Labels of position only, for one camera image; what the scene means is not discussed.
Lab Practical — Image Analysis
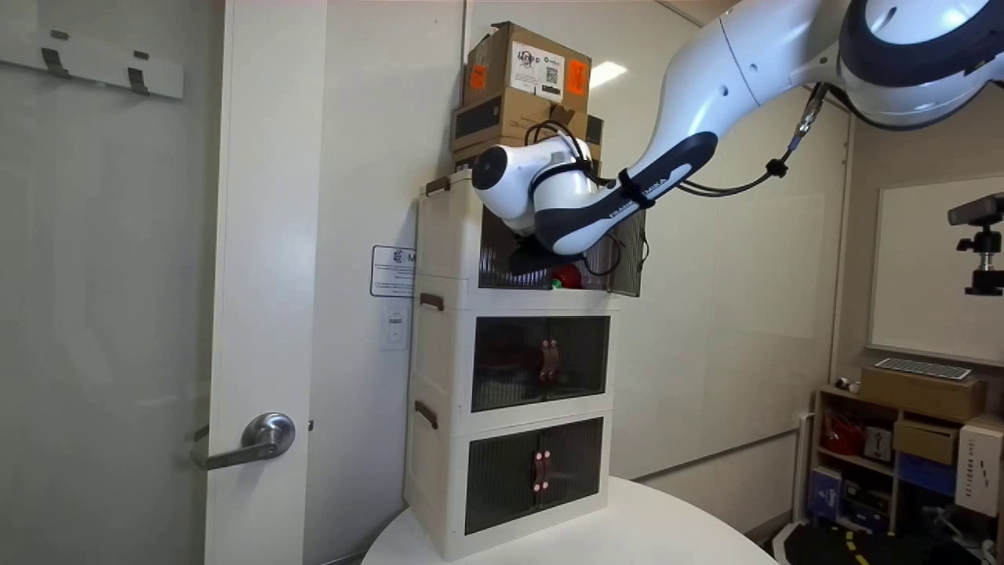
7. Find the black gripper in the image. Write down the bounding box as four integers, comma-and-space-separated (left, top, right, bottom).
509, 235, 575, 288

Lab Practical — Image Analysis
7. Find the white stacked storage cabinet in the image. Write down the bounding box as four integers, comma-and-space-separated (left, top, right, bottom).
400, 170, 650, 562

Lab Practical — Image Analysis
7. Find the wide cardboard box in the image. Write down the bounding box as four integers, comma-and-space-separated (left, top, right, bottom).
448, 134, 498, 170
448, 88, 604, 161

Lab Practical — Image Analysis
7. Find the small labelled cardboard box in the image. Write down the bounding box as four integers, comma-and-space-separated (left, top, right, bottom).
459, 19, 596, 107

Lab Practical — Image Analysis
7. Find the white glass panel door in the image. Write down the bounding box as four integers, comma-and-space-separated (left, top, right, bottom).
0, 0, 329, 565

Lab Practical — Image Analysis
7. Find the red item in shelf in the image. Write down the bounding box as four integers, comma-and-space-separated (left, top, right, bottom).
824, 414, 866, 458

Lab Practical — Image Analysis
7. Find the wooden storage shelf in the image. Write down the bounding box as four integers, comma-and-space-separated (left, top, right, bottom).
802, 383, 1004, 539

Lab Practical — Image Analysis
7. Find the silver keyboard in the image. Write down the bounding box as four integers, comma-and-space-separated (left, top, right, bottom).
871, 356, 976, 385

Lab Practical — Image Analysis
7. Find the flat cardboard box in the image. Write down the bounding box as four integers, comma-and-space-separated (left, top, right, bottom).
857, 359, 986, 425

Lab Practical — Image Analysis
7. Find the blue box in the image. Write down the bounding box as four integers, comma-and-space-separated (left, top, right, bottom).
901, 451, 956, 498

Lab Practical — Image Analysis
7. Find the white coat hook rack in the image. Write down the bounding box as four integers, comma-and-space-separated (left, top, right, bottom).
0, 24, 188, 102

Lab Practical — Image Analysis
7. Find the white printed box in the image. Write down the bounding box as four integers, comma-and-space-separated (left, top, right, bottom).
955, 412, 1004, 522

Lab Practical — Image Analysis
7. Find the white wall sign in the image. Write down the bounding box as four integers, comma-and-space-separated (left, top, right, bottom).
367, 243, 416, 300

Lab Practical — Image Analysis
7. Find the silver lever door handle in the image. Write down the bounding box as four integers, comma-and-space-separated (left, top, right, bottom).
188, 409, 299, 475

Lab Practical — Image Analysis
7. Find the white wall board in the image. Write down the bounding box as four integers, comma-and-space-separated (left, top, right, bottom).
868, 175, 1004, 370

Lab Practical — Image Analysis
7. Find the black camera on stand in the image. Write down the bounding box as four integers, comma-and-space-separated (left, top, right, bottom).
945, 190, 1004, 298

